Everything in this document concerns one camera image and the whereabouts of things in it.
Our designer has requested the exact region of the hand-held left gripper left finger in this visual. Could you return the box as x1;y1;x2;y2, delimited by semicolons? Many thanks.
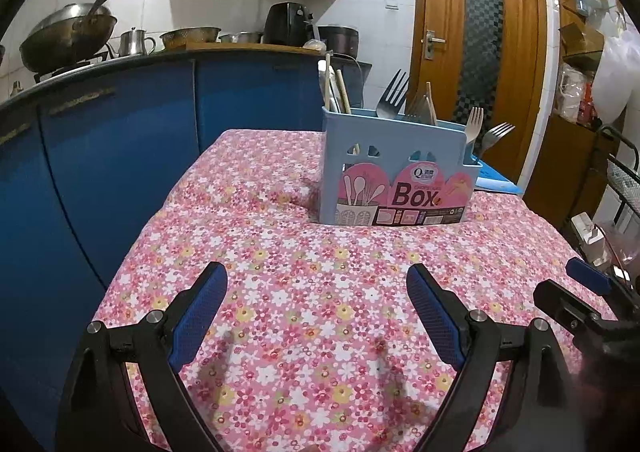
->
55;261;229;452

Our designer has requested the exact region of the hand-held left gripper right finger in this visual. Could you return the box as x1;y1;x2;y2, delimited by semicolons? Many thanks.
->
405;262;584;452

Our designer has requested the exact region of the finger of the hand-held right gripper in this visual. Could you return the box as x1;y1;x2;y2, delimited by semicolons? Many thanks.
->
566;256;640;305
532;279;603;335

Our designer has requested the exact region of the steel fork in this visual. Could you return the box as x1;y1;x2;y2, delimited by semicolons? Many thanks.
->
472;122;516;164
374;68;410;121
403;90;431;125

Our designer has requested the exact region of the light blue utensil box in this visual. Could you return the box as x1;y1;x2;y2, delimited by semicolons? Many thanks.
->
320;105;485;228

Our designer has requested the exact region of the beige plastic fork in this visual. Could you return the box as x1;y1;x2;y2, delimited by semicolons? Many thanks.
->
463;106;485;165

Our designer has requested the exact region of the beige plastic utensil handle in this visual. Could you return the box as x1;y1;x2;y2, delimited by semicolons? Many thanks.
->
425;80;439;126

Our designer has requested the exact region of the white carton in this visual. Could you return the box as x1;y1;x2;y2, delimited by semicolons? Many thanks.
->
570;212;609;263

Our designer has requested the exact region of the pink floral tablecloth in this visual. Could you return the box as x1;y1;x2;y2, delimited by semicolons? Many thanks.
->
92;129;601;452

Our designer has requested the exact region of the wooden shelf unit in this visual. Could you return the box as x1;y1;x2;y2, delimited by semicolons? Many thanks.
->
522;0;632;229

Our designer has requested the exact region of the blue tree-print booklet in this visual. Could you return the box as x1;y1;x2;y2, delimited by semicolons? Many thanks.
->
472;161;526;195

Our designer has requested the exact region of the blue kitchen base cabinet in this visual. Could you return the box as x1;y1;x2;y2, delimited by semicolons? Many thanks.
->
0;48;374;452

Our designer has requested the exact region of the clear plastic bag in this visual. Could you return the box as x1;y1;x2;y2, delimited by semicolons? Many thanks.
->
554;62;596;125

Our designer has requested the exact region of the large white plastic bag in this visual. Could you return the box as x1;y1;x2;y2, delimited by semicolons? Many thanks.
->
589;28;640;129

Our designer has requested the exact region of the gas stove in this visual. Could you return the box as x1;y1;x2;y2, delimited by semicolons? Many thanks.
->
32;52;111;83

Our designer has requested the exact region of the steel basin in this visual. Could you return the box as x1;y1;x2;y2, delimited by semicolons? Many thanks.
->
159;26;222;50

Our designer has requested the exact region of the steel kettle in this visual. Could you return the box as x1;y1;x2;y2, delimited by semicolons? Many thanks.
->
105;27;157;58

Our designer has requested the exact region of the steel bowl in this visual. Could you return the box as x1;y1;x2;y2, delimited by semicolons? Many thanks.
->
218;31;264;45

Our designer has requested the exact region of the dark rice cooker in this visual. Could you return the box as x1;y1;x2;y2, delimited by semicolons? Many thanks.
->
315;24;360;58

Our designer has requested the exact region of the black air fryer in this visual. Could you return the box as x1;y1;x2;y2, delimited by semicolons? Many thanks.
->
262;2;316;47

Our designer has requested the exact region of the steel wok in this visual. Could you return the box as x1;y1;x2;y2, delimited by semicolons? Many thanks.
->
18;2;119;73

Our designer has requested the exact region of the wooden door with glass panel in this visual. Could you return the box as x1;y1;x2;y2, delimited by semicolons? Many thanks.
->
408;0;549;183

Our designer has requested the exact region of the black wire rack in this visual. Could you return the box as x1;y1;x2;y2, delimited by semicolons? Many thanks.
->
569;125;640;273

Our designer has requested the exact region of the white power cable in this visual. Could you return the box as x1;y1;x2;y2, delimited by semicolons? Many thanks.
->
344;54;366;108

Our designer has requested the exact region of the metal door handle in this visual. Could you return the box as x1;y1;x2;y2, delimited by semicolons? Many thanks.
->
422;30;447;62

